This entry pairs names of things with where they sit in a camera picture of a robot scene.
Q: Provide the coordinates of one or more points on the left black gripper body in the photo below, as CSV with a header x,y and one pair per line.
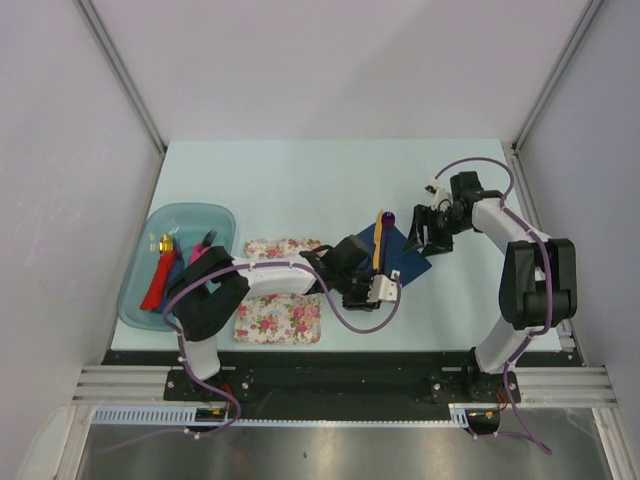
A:
x,y
355,292

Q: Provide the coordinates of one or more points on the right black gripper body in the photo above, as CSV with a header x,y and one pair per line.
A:
x,y
449,222

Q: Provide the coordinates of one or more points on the dark blue paper napkin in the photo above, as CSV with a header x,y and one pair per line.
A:
x,y
411,265

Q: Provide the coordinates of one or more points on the purple metal spoon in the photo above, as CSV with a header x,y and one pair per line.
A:
x,y
387,224

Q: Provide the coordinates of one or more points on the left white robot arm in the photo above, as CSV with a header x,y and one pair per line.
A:
x,y
205,295

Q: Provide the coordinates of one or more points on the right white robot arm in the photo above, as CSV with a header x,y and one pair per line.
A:
x,y
538,285

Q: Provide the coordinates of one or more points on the black utensil in pink roll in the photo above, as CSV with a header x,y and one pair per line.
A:
x,y
208,239

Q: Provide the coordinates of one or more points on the pink napkin roll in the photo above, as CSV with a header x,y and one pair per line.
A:
x,y
197,252

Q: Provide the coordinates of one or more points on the blue napkin roll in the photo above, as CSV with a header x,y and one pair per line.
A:
x,y
177,266

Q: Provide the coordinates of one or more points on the gold utensil in roll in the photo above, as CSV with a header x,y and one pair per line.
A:
x,y
167,245

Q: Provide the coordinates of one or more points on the teal plastic tray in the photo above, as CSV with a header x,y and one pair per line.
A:
x,y
184,224

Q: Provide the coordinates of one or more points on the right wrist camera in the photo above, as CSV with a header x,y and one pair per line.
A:
x,y
439,194

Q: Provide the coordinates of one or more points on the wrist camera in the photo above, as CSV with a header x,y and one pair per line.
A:
x,y
384,288
439,194

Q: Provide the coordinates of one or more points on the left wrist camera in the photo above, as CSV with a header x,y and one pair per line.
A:
x,y
384,288

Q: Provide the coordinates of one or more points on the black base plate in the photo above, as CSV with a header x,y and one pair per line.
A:
x,y
333,386

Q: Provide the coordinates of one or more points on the white cable duct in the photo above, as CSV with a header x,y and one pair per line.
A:
x,y
197,417

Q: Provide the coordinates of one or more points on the aluminium frame rail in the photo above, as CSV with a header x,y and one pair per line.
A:
x,y
572,387

